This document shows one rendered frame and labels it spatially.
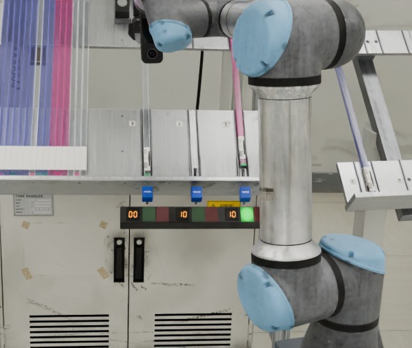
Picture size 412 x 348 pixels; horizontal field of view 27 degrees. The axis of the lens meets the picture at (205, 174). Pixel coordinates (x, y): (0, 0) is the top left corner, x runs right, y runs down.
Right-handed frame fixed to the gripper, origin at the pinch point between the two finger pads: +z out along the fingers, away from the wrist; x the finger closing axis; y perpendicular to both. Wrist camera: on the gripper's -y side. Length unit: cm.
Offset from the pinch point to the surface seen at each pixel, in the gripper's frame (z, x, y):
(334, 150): 195, -96, 34
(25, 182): 2.5, 26.9, -32.0
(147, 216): 2.7, 0.1, -39.6
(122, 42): 12.6, 5.4, 6.2
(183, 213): 2.9, -7.9, -38.9
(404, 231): 164, -116, -11
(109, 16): 14.5, 8.6, 14.0
